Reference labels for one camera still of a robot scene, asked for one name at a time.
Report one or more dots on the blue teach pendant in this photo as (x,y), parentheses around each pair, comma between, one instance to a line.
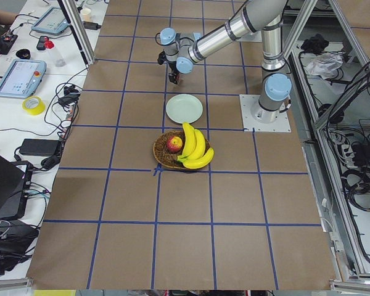
(52,22)
(22,78)

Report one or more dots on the pale green plate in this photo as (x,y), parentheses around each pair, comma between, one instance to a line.
(184,108)

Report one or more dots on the yellow tape roll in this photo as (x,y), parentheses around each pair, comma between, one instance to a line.
(33,105)

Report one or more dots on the black power adapter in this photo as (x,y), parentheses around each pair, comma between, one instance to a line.
(39,147)

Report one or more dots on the paper cup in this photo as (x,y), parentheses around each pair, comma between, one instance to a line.
(86,14)

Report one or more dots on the blue teach pendant far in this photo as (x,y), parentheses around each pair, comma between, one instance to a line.
(52,22)

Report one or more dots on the aluminium frame post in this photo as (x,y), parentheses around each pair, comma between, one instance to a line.
(75,23)

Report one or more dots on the woven wicker basket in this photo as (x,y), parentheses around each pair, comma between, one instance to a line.
(170,159)

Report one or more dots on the clear bottle red cap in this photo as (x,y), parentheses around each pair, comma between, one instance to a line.
(54,53)

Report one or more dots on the blue teach pendant near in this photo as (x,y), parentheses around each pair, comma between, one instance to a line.
(22,78)

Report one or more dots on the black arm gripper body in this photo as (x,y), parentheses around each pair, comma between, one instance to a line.
(172,68)

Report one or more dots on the yellow banana bunch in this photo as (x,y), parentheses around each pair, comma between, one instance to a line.
(195,155)

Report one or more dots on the red yellow apple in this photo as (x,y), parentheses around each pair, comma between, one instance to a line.
(174,144)

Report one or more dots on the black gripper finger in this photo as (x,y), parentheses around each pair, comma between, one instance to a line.
(172,80)

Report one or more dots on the crumpled white cloth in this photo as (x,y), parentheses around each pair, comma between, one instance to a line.
(326,65)

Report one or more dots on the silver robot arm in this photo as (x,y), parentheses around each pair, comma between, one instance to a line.
(181,51)

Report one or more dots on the black laptop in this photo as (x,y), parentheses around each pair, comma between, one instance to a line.
(14,182)

